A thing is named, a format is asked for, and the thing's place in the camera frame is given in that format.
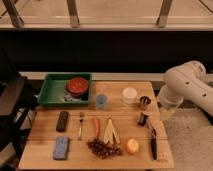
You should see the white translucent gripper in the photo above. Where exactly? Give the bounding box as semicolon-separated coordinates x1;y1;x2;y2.
157;85;183;120

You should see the dark red grape bunch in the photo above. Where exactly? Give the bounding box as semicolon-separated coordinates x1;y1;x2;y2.
87;139;122;159

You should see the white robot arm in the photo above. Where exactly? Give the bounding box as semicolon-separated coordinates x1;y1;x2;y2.
158;61;213;119

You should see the white paper cup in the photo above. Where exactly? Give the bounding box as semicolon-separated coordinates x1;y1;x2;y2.
122;87;137;105

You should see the blue plastic cup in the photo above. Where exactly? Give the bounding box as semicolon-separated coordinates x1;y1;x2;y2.
95;94;108;109

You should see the small black cylinder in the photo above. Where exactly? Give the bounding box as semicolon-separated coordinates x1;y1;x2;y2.
138;112;148;126

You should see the orange fruit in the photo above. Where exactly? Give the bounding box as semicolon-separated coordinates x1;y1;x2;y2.
125;138;139;154

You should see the orange carrot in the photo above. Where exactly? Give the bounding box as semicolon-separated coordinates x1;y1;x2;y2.
93;117;100;139

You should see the metal fork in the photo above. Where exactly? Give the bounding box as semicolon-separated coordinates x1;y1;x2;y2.
78;112;84;141

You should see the red bowl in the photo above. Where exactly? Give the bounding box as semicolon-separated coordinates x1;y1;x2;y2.
66;77;89;97

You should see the black remote control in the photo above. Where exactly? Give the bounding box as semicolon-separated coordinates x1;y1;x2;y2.
56;111;69;132

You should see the green plastic tray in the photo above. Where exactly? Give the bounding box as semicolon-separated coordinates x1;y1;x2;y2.
38;72;92;107

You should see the blue sponge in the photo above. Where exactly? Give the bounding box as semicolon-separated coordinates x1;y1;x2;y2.
53;136;69;160

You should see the black side cart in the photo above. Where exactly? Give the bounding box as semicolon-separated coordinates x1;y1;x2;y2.
0;76;38;168

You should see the black handled peeler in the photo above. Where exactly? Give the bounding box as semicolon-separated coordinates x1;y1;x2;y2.
147;120;157;160

